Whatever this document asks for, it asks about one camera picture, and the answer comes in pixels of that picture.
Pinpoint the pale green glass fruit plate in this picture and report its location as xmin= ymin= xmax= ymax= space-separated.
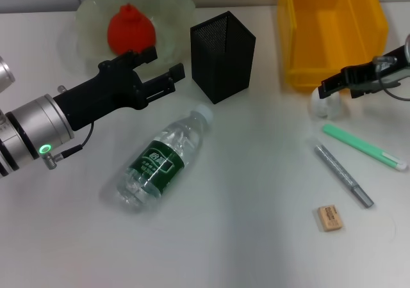
xmin=57 ymin=0 xmax=197 ymax=81

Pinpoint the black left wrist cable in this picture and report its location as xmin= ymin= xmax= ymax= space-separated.
xmin=47 ymin=121 xmax=95 ymax=171

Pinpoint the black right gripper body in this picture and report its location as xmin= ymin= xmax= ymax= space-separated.
xmin=371 ymin=44 xmax=410 ymax=81

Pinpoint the clear green-label water bottle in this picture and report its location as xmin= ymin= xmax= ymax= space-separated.
xmin=100 ymin=104 xmax=214 ymax=214

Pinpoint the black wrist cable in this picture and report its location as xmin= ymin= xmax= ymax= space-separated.
xmin=373 ymin=56 xmax=410 ymax=102
xmin=47 ymin=121 xmax=95 ymax=171

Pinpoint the grey glitter pen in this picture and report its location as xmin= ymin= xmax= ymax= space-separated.
xmin=312 ymin=143 xmax=375 ymax=210

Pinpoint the black mesh pen holder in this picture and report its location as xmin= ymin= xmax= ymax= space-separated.
xmin=190 ymin=11 xmax=257 ymax=105

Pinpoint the mint green pen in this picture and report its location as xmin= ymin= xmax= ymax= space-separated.
xmin=322 ymin=124 xmax=409 ymax=172

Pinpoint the white paper ball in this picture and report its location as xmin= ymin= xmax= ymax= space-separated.
xmin=308 ymin=88 xmax=343 ymax=120

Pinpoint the yellow plastic bin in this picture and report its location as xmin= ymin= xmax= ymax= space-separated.
xmin=277 ymin=0 xmax=390 ymax=93

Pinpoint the red orange toy fruit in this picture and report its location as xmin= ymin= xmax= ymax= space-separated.
xmin=106 ymin=2 xmax=158 ymax=58

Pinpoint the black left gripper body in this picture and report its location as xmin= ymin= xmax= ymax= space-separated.
xmin=53 ymin=59 xmax=152 ymax=132

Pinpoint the tan eraser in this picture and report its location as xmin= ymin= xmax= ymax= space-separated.
xmin=317 ymin=205 xmax=345 ymax=233

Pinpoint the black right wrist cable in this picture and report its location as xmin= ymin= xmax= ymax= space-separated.
xmin=373 ymin=56 xmax=410 ymax=102

